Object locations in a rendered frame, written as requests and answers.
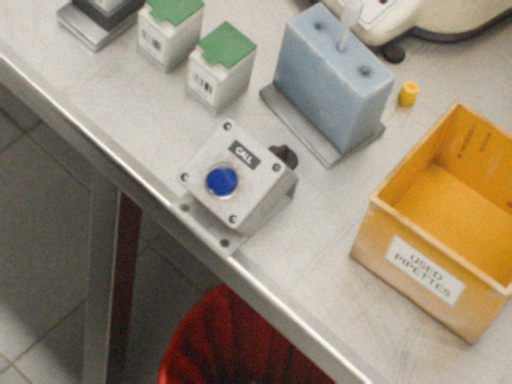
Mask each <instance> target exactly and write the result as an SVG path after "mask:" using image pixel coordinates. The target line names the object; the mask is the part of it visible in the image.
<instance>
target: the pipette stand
mask: <svg viewBox="0 0 512 384"><path fill-rule="evenodd" d="M344 27H345V25H344V24H343V23H342V22H341V21H339V20H338V19H337V18H336V17H334V16H333V15H332V14H331V13H330V12H329V11H328V9H327V8H326V7H325V6H324V5H323V4H322V3H321V2H319V3H317V4H316V5H314V6H312V7H311V8H308V9H306V11H304V12H303V13H301V14H299V15H297V16H296V17H294V18H292V19H291V20H289V21H287V23H286V28H285V32H284V34H283V37H282V41H281V45H280V50H279V54H278V58H277V63H276V67H275V72H274V76H273V80H272V82H271V83H269V84H268V85H266V86H264V87H263V89H261V90H260V93H259V95H260V96H261V97H262V98H263V99H264V100H265V101H266V102H267V104H268V105H269V106H270V107H271V108H272V109H273V110H274V111H275V112H276V113H277V114H278V116H279V117H280V118H281V119H282V120H283V122H285V123H286V124H287V125H288V126H289V127H290V128H291V129H292V130H293V131H294V132H295V133H296V134H297V135H298V136H299V137H300V139H301V140H302V141H303V143H304V144H305V145H306V146H307V147H308V148H309V149H311V150H312V151H313V152H314V153H315V154H316V155H317V157H318V158H319V159H320V160H321V161H322V162H323V163H324V164H325V165H326V166H327V167H328V169H329V167H331V166H333V165H334V164H337V163H338V162H340V161H341V160H343V159H344V158H346V157H347V156H349V155H351V154H352V153H354V152H355V151H357V150H358V149H360V148H361V147H364V146H365V145H367V144H368V143H370V141H372V140H373V139H375V138H376V137H378V136H379V135H381V134H382V133H384V132H385V129H386V127H385V126H384V125H383V124H382V123H381V122H380V119H381V117H382V113H383V110H384V108H385V105H386V102H387V100H389V97H390V94H391V91H392V88H393V85H394V82H395V80H396V76H395V75H394V74H393V73H392V72H391V71H390V70H389V69H387V68H386V67H385V66H384V65H383V64H382V62H381V61H380V60H379V59H378V58H377V57H376V56H375V55H374V54H373V53H372V52H371V51H370V50H369V49H368V48H367V47H366V46H365V45H364V44H363V43H361V42H360V41H359V40H358V39H357V38H356V37H355V35H354V34H353V33H352V32H351V31H350V30H349V34H348V38H347V41H346V44H345V48H344V51H343V52H339V51H338V48H339V45H340V42H341V38H342V34H343V30H344Z"/></svg>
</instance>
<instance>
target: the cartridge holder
mask: <svg viewBox="0 0 512 384"><path fill-rule="evenodd" d="M145 1H146V0H126V1H123V2H122V3H121V4H119V5H118V6H116V7H115V8H114V10H112V11H111V12H110V13H107V12H106V11H105V10H104V8H102V7H101V6H100V5H98V4H97V3H95V2H94V1H93V0H70V1H69V2H67V3H66V4H65V5H63V6H62V7H60V8H59V9H58V11H56V19H57V20H58V21H60V22H61V23H62V24H63V25H64V26H66V27H67V28H68V29H69V30H70V31H71V32H74V33H75V34H76V35H77V37H78V38H80V39H81V40H82V41H83V42H84V43H86V44H87V45H88V46H89V47H90V48H91V49H93V50H94V51H97V50H99V49H100V48H102V47H103V46H104V45H106V44H107V43H108V42H110V41H111V40H112V39H114V38H115V37H116V36H118V34H119V33H120V32H122V31H123V30H124V29H127V28H128V27H129V26H131V25H132V24H133V23H135V22H136V21H137V20H138V14H139V12H140V11H141V10H143V8H144V7H145Z"/></svg>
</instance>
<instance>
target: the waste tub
mask: <svg viewBox="0 0 512 384"><path fill-rule="evenodd" d="M368 199H369V200H370V203H369V206H368V208H367V211H366V213H365V216H364V218H363V222H361V224H360V227H359V229H358V232H357V234H356V237H355V239H354V242H353V245H352V248H351V251H350V253H349V256H350V257H351V258H352V259H354V260H355V261H357V262H358V263H359V264H361V265H363V266H364V267H366V268H367V269H368V270H370V271H371V272H373V274H374V275H375V276H377V277H378V278H379V279H381V280H382V281H383V282H385V283H386V284H389V285H390V286H391V287H393V288H394V289H395V290H397V291H398V292H399V293H401V294H402V295H404V296H405V297H406V298H408V300H409V301H410V302H412V303H414V304H415V305H417V306H418V307H420V308H421V309H422V310H424V311H425V312H426V313H428V314H429V315H430V316H432V317H433V318H435V319H436V320H437V321H440V322H441V323H442V324H444V326H445V327H446V328H448V329H449V330H451V331H452V332H453V333H455V334H456V335H457V336H459V337H460V338H461V339H463V340H465V341H467V342H468V343H469V344H471V345H475V344H476V342H477V341H478V340H479V338H480V337H481V336H482V335H483V333H484V332H485V331H486V329H487V328H488V327H489V326H491V323H492V322H493V321H494V319H495V318H496V317H497V315H498V314H499V313H500V312H501V310H502V309H503V308H504V306H505V305H506V304H507V302H508V301H509V300H510V298H511V296H512V134H510V133H509V132H507V131H506V130H504V129H503V128H501V127H500V126H498V125H497V124H495V123H494V122H492V121H491V120H489V119H487V118H486V117H484V115H483V114H481V113H480V112H478V111H477V110H475V109H474V108H472V107H471V106H469V105H468V104H466V103H465V102H462V101H461V100H459V99H455V100H454V101H453V103H452V104H451V105H450V106H449V107H448V108H447V109H446V110H445V112H444V113H443V114H442V115H441V117H440V118H438V119H437V120H436V121H435V123H434V124H433V125H432V126H431V127H430V128H429V129H428V130H427V131H426V133H425V134H424V135H423V136H422V137H421V138H420V139H419V140H418V143H417V144H416V145H415V146H413V147H412V148H411V149H410V150H409V151H408V153H407V154H406V155H405V156H404V157H403V158H402V159H401V160H400V162H399V163H398V164H397V165H396V166H395V167H394V169H393V170H392V171H391V173H390V174H389V175H387V176H386V177H385V178H384V179H383V180H382V181H381V183H380V184H379V185H378V186H377V187H376V188H375V189H374V190H373V192H372V193H371V194H370V196H369V197H368Z"/></svg>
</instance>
